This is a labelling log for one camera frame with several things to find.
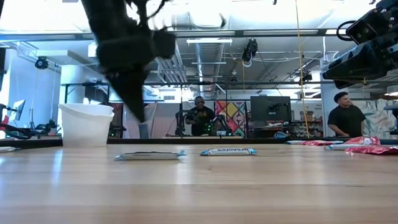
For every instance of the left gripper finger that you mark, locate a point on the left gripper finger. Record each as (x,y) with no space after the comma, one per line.
(122,84)
(141,90)

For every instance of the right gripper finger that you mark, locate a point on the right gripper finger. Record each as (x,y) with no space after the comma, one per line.
(357,65)
(343,83)

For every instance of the blue white Hershey's bar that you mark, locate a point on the blue white Hershey's bar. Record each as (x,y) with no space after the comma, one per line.
(337,147)
(228,152)
(293,142)
(9,149)
(149,155)
(339,142)

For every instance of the red candy pack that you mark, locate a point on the red candy pack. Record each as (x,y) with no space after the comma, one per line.
(317,143)
(373,150)
(363,140)

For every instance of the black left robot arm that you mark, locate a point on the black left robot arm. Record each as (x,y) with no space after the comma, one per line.
(105,15)

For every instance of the person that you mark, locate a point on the person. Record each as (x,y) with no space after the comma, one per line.
(201,119)
(346,119)

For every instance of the white cloth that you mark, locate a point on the white cloth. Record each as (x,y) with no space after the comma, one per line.
(161,121)

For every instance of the leaf patterned curtain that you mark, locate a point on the leaf patterned curtain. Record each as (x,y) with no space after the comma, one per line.
(377,119)

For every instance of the white plastic bucket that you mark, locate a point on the white plastic bucket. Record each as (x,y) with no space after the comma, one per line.
(85,127)

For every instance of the storage shelf with boxes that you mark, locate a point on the storage shelf with boxes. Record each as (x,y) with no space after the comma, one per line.
(306,127)

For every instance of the black monitor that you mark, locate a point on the black monitor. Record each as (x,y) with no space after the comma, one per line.
(270,109)

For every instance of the white ceiling light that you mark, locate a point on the white ceiling light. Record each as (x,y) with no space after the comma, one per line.
(209,40)

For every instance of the colourful patterned panel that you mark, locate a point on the colourful patterned panel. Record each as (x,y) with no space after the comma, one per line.
(233,110)

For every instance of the small tilted monitor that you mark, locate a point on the small tilted monitor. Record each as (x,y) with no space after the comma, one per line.
(19,109)

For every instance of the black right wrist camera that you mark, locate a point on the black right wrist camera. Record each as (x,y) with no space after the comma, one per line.
(373,25)

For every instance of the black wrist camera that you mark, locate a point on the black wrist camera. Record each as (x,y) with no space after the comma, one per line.
(164,44)
(373,25)

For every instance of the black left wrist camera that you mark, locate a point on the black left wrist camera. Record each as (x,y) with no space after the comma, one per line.
(164,44)

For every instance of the silver air duct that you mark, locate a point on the silver air duct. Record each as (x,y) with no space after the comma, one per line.
(209,62)

